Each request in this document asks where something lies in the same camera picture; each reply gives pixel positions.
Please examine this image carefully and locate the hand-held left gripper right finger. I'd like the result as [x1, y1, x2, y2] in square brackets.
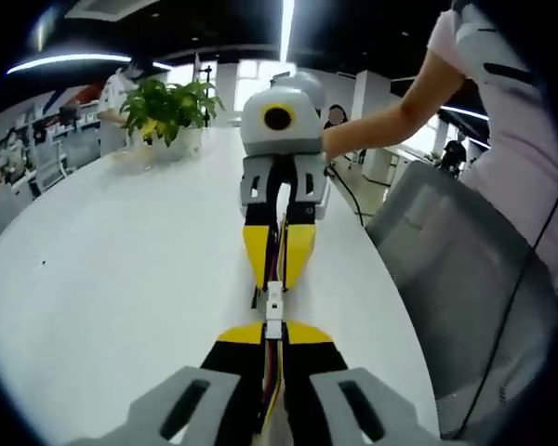
[282, 321, 450, 446]

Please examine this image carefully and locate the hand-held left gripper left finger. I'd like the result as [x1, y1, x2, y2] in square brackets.
[64, 321, 267, 446]

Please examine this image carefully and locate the JST connector plug with wires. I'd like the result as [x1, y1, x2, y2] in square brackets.
[265, 217, 290, 321]

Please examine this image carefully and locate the white JST socket with wires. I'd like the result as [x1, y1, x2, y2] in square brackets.
[258, 318, 290, 422]

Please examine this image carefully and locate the black tripod stand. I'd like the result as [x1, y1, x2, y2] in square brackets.
[193, 52, 216, 127]

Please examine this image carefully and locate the white plant pot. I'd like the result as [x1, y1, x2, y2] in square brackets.
[134, 124, 205, 163]

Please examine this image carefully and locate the green potted plant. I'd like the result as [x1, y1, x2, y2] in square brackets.
[119, 76, 227, 148]

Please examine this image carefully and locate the grey mesh chair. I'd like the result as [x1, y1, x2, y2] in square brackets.
[365, 160, 558, 439]

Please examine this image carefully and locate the clear plastic box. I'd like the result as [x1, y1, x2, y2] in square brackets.
[110, 147, 155, 174]

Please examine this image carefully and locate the long ceiling light strip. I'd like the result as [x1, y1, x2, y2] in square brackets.
[6, 52, 132, 76]

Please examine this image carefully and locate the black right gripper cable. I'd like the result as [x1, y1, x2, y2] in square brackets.
[324, 160, 379, 230]

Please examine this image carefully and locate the thin black cable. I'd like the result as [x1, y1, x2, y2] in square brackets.
[462, 176, 558, 431]

